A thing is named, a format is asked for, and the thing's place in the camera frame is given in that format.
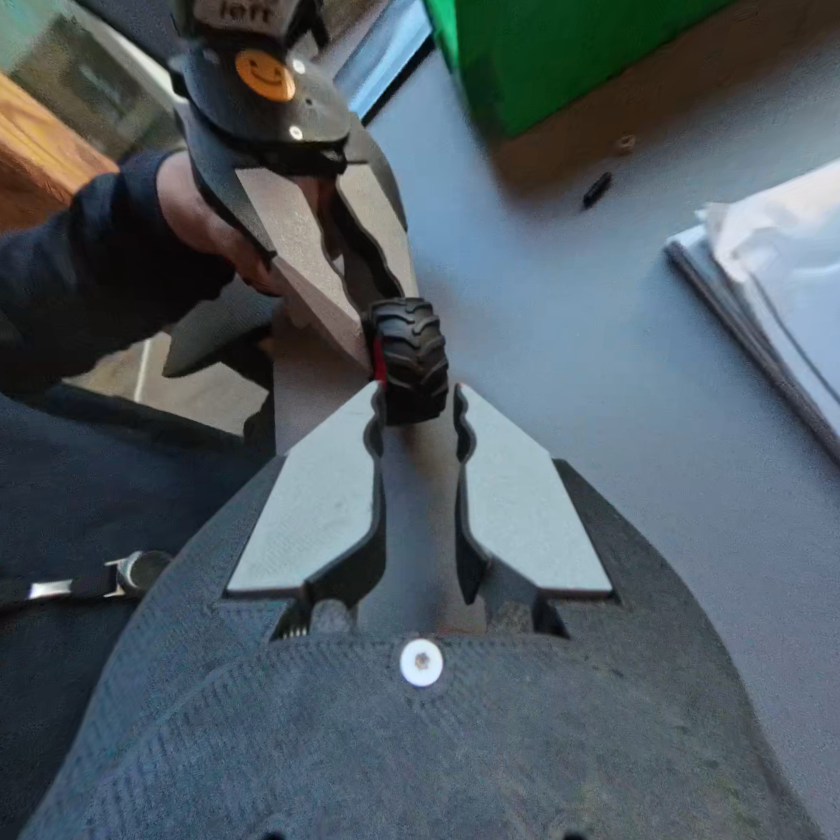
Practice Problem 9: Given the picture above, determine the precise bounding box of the white instruction booklet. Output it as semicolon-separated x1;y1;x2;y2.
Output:
663;154;840;463

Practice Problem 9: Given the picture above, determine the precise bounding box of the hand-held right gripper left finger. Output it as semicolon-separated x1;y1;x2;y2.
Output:
225;382;388;608

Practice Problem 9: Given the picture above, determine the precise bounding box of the wooden beam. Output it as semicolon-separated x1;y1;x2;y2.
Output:
0;71;120;232

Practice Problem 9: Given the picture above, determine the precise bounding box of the grey flat panel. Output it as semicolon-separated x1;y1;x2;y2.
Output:
333;0;435;126

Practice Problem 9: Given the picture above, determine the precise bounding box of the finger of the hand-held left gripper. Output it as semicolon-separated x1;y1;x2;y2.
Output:
235;167;376;388
335;157;422;303

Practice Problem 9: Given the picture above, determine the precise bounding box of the person's left hand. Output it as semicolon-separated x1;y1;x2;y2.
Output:
156;150;290;298

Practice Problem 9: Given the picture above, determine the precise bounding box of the green plastic bin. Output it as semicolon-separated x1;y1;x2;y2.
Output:
423;0;746;139

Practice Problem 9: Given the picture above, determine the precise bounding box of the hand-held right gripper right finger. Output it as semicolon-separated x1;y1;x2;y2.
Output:
453;382;614;606

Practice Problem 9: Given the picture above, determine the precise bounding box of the black rubber toy tire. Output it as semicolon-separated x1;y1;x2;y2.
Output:
363;297;451;426

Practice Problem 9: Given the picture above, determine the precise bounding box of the person's left forearm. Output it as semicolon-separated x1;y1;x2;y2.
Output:
0;150;238;398

